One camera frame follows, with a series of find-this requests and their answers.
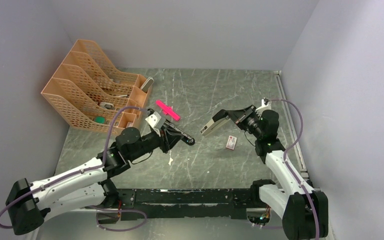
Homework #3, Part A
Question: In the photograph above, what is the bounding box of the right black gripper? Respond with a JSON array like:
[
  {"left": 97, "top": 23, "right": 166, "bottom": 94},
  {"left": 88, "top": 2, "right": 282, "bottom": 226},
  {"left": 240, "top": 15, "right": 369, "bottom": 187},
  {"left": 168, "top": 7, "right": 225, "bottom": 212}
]
[{"left": 226, "top": 104, "right": 264, "bottom": 140}]

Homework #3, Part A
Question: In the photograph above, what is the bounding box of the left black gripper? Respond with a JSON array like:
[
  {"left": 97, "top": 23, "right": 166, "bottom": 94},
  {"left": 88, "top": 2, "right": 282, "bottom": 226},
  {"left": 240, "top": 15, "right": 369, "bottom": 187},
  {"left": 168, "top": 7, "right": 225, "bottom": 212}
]
[{"left": 128, "top": 124, "right": 184, "bottom": 161}]

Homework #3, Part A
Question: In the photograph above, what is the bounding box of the beige black stapler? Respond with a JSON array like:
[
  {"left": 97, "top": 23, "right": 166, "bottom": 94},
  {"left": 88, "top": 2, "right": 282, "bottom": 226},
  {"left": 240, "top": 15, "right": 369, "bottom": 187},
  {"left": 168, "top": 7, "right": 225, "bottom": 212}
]
[{"left": 200, "top": 109, "right": 230, "bottom": 136}]

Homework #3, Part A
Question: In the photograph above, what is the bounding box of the pink plastic staple remover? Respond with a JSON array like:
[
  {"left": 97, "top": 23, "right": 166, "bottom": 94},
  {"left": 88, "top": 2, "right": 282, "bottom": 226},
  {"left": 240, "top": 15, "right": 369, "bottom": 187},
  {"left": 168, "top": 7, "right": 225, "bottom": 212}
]
[{"left": 155, "top": 100, "right": 181, "bottom": 121}]

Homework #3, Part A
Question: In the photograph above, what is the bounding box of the red white staple box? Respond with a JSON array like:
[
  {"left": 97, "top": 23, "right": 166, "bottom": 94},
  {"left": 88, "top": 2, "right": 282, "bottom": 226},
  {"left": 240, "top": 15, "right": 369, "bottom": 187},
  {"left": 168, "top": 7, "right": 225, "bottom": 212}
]
[{"left": 225, "top": 135, "right": 238, "bottom": 151}]

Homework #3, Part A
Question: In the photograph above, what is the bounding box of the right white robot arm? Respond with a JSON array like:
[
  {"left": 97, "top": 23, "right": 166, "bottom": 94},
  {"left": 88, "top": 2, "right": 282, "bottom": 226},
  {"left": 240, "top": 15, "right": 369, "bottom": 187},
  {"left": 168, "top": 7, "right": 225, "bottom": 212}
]
[{"left": 227, "top": 105, "right": 329, "bottom": 240}]

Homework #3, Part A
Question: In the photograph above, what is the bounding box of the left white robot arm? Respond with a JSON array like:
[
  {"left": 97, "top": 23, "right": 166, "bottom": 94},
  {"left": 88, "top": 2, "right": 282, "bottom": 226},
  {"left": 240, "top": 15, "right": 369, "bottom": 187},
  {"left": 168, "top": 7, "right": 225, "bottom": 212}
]
[{"left": 4, "top": 122, "right": 195, "bottom": 236}]

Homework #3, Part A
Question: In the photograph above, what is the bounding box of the grey white device in organizer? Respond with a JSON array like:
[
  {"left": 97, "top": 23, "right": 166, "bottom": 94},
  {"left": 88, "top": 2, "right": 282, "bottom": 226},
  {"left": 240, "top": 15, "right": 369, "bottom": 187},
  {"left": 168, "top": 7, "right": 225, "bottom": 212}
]
[{"left": 140, "top": 77, "right": 155, "bottom": 93}]

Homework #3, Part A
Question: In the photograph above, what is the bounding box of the silver tape dispenser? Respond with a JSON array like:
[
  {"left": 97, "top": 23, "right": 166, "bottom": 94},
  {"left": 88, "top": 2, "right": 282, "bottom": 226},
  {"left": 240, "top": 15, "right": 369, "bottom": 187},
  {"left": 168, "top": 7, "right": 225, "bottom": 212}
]
[{"left": 98, "top": 101, "right": 115, "bottom": 110}]

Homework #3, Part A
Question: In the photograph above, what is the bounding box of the green round object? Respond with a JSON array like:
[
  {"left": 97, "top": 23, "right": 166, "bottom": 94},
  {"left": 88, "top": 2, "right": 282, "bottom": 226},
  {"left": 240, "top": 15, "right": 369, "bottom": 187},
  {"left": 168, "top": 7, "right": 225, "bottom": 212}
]
[{"left": 93, "top": 116, "right": 107, "bottom": 125}]

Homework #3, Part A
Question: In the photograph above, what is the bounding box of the orange mesh file organizer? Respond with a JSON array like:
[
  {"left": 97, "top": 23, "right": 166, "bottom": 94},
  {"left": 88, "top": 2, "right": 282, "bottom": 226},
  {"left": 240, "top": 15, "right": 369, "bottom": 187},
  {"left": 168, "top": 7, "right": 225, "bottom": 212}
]
[{"left": 41, "top": 39, "right": 152, "bottom": 135}]

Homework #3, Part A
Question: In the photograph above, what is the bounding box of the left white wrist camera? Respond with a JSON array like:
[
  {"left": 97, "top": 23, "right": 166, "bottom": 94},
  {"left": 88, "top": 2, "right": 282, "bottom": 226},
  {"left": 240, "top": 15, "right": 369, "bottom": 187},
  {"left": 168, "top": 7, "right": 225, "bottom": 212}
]
[{"left": 145, "top": 111, "right": 166, "bottom": 137}]

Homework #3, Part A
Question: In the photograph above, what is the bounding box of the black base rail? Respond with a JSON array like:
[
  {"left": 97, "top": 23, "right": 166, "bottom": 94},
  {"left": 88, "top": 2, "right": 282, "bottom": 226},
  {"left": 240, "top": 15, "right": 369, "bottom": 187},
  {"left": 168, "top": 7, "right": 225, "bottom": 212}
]
[{"left": 97, "top": 188, "right": 268, "bottom": 221}]

